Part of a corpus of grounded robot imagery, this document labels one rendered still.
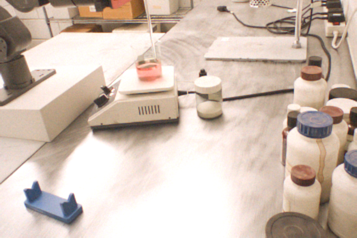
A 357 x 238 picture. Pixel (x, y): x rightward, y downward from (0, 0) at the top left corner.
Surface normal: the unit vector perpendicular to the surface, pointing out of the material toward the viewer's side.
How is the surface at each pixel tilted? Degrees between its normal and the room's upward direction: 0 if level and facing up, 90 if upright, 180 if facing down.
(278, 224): 0
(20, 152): 0
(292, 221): 0
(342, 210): 90
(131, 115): 90
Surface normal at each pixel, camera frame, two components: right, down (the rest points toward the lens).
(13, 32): 0.80, -0.45
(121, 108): 0.01, 0.47
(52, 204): -0.10, -0.87
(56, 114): 0.95, 0.07
